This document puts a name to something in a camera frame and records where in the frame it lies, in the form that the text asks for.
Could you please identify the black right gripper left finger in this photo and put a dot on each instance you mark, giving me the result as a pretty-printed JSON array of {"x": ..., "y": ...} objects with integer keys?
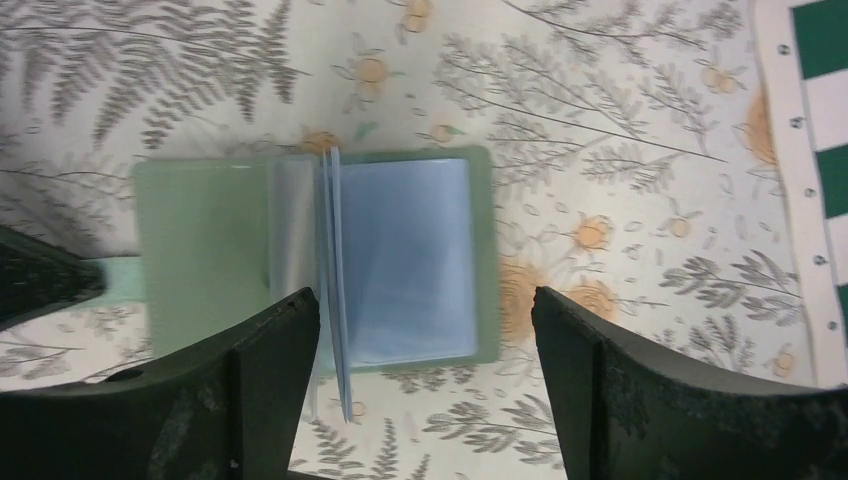
[{"x": 226, "y": 407}]

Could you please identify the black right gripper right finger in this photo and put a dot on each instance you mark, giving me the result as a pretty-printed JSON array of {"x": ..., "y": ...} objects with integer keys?
[{"x": 625, "y": 407}]

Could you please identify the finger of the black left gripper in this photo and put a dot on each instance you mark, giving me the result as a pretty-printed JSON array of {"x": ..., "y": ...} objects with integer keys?
[{"x": 39, "y": 279}]

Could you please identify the floral patterned table mat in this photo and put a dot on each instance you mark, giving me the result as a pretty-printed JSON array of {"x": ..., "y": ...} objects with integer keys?
[{"x": 632, "y": 157}]

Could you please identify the green white chessboard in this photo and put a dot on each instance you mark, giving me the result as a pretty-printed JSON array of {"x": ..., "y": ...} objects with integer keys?
[{"x": 802, "y": 48}]

